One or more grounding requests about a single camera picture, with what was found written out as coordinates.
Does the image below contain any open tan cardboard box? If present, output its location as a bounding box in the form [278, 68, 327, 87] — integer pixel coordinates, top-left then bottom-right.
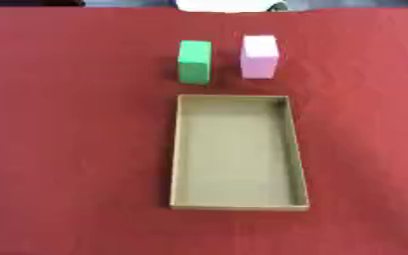
[167, 94, 312, 212]

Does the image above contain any green rectangular block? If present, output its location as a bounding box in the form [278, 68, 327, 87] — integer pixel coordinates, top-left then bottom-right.
[176, 39, 213, 86]

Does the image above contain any pink rectangular block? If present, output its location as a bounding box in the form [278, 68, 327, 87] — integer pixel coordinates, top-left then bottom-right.
[239, 34, 281, 81]

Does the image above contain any white object beyond table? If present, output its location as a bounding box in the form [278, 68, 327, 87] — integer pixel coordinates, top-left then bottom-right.
[172, 0, 292, 14]

